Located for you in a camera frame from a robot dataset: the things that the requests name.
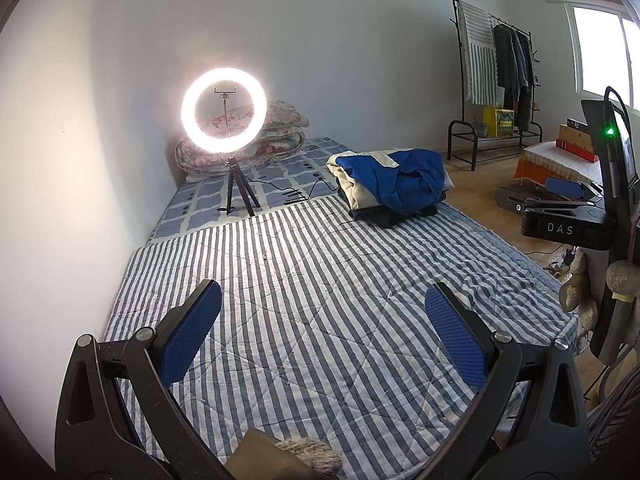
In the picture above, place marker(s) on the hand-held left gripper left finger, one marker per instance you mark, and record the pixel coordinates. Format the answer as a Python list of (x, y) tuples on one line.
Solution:
[(192, 335)]

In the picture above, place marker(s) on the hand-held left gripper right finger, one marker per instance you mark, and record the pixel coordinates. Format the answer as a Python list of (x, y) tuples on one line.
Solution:
[(457, 337)]

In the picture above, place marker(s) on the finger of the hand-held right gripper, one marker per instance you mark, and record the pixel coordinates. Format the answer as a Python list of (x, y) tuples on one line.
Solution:
[(515, 199), (565, 187)]

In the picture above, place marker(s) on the beige and blue jacket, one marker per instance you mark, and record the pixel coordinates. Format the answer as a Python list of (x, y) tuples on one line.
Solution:
[(390, 180)]

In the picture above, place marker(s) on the black clothes rack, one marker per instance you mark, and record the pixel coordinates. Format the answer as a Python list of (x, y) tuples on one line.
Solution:
[(457, 140)]

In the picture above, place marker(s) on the hanging dark clothes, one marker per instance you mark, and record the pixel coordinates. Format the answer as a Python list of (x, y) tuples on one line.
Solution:
[(512, 70)]

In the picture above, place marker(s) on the dark folded clothes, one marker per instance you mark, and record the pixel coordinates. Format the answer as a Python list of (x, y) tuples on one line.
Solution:
[(385, 217)]

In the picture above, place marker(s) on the person's right hand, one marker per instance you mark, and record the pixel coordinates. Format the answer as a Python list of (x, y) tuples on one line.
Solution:
[(575, 295)]

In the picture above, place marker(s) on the person's left hand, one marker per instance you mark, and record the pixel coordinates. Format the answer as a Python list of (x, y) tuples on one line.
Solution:
[(310, 455)]

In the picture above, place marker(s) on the small table with orange cloth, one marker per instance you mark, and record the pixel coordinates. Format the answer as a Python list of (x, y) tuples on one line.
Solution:
[(545, 165)]

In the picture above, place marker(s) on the red box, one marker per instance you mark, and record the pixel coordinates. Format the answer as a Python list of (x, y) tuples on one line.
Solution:
[(575, 152)]

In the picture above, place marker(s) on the tan box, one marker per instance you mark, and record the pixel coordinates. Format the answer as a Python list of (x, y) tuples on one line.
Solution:
[(572, 135)]

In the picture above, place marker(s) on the yellow crate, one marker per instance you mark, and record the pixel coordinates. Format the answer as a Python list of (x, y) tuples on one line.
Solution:
[(500, 122)]

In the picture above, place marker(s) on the small green pot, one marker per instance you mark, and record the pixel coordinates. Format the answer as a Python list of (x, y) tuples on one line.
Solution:
[(481, 128)]

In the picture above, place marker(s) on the blue striped blanket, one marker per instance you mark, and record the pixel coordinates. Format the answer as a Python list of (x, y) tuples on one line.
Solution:
[(325, 310)]

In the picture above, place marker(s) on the window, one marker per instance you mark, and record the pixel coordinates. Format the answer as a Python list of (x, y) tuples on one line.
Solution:
[(600, 50)]

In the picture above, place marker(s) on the hanging striped towel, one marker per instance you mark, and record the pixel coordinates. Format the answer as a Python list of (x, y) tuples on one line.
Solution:
[(477, 50)]

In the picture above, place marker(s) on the black tripod stand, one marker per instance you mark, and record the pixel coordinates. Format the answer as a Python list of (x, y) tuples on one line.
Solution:
[(232, 180)]

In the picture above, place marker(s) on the person's striped clothing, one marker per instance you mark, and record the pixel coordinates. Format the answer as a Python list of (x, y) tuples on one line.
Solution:
[(615, 420)]

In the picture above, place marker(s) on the blue patterned bed sheet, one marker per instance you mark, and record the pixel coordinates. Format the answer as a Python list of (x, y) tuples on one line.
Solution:
[(290, 170)]

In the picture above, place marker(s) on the folded floral quilt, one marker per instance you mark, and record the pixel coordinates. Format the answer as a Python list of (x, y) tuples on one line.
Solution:
[(285, 120)]

